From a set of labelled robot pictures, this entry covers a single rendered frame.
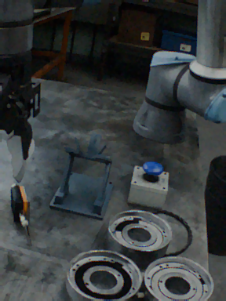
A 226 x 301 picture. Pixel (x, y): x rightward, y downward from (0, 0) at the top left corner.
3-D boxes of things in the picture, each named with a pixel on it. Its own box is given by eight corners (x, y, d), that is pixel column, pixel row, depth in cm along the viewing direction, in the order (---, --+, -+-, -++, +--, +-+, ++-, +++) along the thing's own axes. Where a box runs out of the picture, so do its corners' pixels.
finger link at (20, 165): (45, 168, 64) (36, 118, 60) (31, 187, 59) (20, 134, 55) (29, 168, 65) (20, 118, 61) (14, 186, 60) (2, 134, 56)
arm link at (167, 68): (165, 88, 110) (173, 45, 104) (200, 106, 102) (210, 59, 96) (135, 92, 103) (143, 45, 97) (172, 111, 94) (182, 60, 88)
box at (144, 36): (158, 49, 382) (164, 16, 365) (111, 41, 382) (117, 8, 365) (156, 42, 418) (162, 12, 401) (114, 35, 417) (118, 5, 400)
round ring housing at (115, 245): (169, 270, 59) (176, 252, 57) (105, 266, 58) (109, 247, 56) (162, 230, 68) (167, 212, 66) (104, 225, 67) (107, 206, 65)
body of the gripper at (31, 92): (41, 116, 61) (44, 45, 55) (18, 139, 54) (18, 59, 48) (1, 109, 63) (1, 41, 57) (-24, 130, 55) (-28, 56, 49)
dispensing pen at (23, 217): (22, 235, 55) (7, 175, 68) (22, 255, 57) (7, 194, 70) (36, 234, 56) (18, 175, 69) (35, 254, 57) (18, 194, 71)
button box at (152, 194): (162, 210, 74) (168, 189, 71) (126, 202, 74) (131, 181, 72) (164, 188, 81) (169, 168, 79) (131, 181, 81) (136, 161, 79)
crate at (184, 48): (205, 54, 412) (209, 36, 402) (207, 60, 379) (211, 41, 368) (162, 43, 418) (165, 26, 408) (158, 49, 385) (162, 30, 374)
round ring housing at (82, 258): (112, 330, 46) (117, 313, 44) (50, 294, 51) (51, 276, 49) (148, 288, 55) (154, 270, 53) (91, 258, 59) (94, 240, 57)
